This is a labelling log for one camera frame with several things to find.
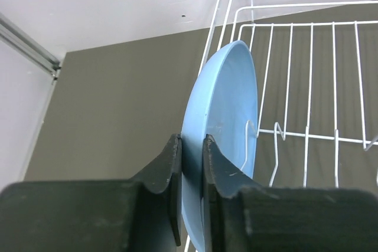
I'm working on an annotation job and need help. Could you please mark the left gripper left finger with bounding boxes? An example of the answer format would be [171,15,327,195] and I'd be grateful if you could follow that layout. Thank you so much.
[1,135,182,251]

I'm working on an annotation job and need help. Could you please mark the blue plate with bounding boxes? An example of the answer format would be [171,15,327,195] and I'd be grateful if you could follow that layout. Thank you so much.
[181,40,258,251]

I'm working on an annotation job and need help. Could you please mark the white wire dish rack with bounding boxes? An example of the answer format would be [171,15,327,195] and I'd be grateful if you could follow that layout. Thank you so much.
[198,0,377,194]

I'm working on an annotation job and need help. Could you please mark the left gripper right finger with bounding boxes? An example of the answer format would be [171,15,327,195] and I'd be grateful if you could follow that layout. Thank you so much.
[202,135,377,251]

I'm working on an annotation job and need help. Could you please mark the aluminium corner frame post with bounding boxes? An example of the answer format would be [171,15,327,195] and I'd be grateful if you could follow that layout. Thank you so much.
[1,14,62,82]

